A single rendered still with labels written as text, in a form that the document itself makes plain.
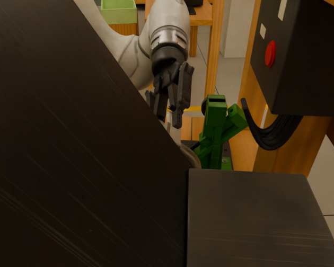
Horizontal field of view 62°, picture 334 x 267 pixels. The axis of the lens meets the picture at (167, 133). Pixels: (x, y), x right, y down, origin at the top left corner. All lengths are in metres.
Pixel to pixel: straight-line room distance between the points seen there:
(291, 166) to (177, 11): 0.45
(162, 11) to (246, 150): 0.60
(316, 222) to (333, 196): 1.94
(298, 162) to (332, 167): 1.89
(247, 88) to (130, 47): 0.48
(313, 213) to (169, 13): 0.51
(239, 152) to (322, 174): 1.51
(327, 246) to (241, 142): 0.75
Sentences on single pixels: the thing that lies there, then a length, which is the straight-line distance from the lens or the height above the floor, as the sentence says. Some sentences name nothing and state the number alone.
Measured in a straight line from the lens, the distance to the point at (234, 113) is 0.77.
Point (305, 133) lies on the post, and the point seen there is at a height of 1.19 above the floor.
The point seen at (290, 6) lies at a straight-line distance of 0.36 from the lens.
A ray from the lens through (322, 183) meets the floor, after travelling 2.42.
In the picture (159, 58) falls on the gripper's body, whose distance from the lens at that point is 0.61.
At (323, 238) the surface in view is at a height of 1.24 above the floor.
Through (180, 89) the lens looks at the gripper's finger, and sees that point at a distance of 0.53.
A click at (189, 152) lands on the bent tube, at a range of 0.53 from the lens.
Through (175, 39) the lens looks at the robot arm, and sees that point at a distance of 0.64.
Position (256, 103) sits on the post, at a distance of 1.11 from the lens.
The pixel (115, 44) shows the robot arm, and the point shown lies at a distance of 0.81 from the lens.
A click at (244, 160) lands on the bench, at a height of 0.88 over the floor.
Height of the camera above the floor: 1.54
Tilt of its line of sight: 36 degrees down
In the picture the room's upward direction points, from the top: straight up
